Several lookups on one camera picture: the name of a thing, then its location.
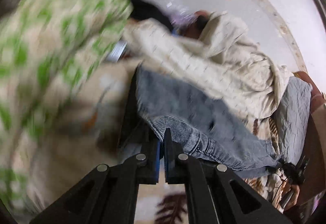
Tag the grey denim pants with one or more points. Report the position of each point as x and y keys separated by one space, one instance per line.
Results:
x=204 y=127

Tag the purple plastic bag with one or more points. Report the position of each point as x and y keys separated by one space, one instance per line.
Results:
x=179 y=15

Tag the grey quilted pillow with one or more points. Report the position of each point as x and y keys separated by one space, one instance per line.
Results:
x=291 y=119

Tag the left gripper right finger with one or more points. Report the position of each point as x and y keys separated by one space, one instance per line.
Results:
x=215 y=194

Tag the green white rolled quilt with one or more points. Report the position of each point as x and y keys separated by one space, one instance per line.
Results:
x=49 y=49

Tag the black garment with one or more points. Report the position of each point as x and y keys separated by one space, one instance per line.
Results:
x=143 y=10

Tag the cream patterned duvet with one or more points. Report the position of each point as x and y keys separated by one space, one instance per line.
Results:
x=223 y=62

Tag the leaf pattern bed blanket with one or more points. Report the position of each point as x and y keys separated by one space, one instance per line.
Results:
x=87 y=134

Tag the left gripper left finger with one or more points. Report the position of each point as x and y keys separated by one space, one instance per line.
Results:
x=108 y=194

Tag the brown headboard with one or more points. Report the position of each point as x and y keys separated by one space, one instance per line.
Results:
x=314 y=147

